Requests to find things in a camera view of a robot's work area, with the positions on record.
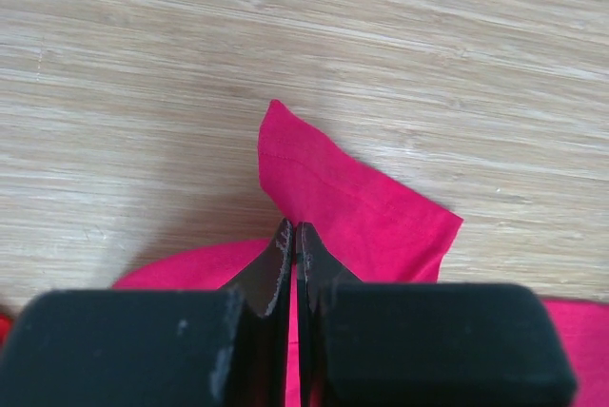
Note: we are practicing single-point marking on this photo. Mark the magenta t shirt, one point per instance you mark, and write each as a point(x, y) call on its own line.
point(380, 229)

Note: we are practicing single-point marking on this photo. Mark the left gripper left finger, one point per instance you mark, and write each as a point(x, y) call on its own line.
point(254, 371)

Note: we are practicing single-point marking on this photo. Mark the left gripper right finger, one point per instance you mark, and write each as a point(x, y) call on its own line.
point(318, 271)

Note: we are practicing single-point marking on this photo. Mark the folded red t shirt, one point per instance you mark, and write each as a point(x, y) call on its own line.
point(6, 323)

